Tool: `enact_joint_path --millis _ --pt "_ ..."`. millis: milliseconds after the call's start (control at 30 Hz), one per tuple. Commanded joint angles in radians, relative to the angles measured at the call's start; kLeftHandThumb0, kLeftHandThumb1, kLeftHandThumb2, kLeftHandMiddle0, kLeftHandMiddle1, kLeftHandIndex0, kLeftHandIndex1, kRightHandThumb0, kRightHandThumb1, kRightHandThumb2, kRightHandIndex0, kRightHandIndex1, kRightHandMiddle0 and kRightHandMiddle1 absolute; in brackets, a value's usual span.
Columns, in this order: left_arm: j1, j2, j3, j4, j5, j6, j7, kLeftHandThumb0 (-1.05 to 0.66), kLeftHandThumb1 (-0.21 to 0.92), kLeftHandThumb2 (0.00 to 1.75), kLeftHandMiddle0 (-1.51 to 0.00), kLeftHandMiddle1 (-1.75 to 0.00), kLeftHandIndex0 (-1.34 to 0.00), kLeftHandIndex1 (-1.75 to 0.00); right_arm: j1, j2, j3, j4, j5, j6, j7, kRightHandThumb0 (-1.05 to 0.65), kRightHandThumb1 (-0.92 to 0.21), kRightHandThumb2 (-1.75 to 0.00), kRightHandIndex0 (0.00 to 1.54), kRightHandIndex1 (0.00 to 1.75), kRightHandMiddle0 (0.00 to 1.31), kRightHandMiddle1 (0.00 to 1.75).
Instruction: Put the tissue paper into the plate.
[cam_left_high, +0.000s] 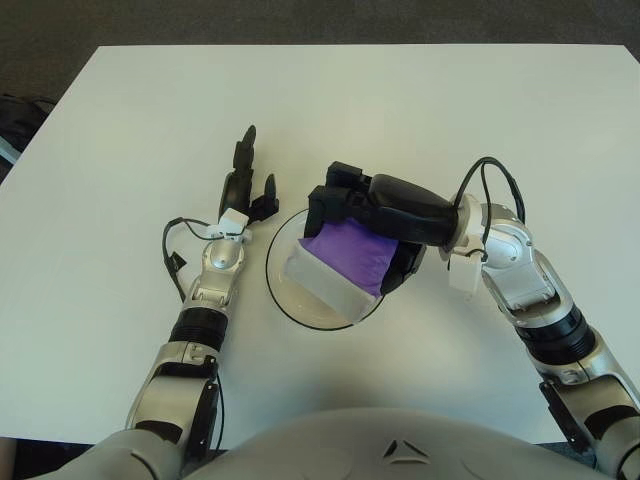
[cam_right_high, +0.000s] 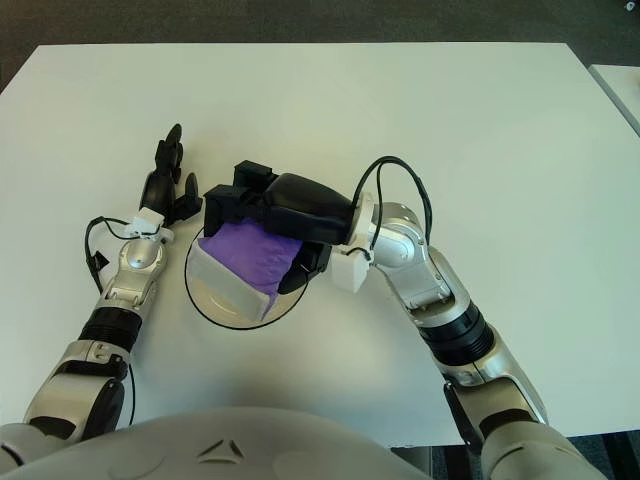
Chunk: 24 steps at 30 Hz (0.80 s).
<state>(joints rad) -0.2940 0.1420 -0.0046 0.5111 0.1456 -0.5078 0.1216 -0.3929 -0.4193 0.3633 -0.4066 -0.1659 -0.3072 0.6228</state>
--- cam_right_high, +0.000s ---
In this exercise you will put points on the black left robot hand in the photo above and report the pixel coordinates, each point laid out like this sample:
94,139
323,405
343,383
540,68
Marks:
157,192

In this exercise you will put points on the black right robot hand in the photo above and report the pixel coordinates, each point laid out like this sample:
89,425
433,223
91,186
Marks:
305,205

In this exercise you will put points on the purple tissue paper pack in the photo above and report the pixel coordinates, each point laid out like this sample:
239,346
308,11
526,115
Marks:
250,255

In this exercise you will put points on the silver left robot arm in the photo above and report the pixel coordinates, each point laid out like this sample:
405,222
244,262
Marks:
127,285

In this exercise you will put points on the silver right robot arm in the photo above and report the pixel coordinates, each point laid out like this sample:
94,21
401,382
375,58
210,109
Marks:
430,280

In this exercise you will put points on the white plate with black rim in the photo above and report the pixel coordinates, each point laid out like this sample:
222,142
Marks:
215,307

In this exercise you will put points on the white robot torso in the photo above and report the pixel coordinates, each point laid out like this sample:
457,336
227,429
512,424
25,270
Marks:
250,440

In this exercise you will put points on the white side table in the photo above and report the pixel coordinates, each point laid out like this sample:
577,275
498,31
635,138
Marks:
622,85

